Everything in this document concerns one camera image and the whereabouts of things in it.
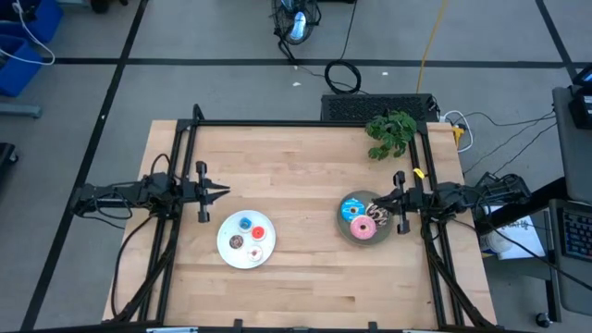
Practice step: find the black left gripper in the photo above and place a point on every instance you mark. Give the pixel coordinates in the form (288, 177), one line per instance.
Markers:
(202, 192)

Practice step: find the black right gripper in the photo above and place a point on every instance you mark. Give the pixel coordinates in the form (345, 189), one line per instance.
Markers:
(406, 201)

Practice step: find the large chocolate donut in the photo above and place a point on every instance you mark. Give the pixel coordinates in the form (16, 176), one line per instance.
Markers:
(380, 221)

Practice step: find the small blue donut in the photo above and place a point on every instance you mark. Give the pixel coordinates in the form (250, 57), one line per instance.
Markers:
(242, 227)

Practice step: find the large blue donut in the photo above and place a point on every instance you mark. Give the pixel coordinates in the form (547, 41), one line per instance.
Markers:
(347, 215)

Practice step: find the large pink donut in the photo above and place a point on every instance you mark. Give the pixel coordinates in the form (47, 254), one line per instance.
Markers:
(357, 233)

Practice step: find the small chocolate donut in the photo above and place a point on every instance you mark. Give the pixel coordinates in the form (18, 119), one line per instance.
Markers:
(232, 245)

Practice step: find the small red donut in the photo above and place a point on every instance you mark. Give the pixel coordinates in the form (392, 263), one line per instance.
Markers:
(255, 237)

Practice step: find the small white sprinkled donut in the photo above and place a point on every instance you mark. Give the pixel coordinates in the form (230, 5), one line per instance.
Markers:
(250, 257)

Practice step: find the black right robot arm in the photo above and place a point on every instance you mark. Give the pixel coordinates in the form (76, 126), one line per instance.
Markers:
(462, 196)

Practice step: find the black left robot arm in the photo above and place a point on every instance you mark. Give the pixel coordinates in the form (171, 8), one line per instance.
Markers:
(139, 193)

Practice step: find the yellow tag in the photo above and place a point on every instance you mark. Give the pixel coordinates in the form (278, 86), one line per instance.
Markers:
(419, 173)

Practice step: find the grey round plate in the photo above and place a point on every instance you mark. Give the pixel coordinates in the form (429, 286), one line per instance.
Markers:
(344, 231)

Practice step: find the white round plate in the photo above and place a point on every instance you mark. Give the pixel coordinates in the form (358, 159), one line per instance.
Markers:
(231, 256)

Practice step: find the green potted plant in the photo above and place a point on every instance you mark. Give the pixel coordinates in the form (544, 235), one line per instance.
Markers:
(393, 131)

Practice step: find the black computer case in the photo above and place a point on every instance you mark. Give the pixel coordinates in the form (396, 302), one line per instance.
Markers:
(361, 107)

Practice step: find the white paper sheet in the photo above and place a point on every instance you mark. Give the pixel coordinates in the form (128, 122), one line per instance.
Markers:
(522, 236)

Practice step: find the black floor fan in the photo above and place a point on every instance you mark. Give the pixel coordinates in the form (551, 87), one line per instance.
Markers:
(296, 20)

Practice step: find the black keyboard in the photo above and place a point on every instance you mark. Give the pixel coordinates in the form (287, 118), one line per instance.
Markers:
(577, 233)

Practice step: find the blue plastic bin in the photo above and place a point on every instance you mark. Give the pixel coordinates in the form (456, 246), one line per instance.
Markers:
(46, 18)
(18, 69)

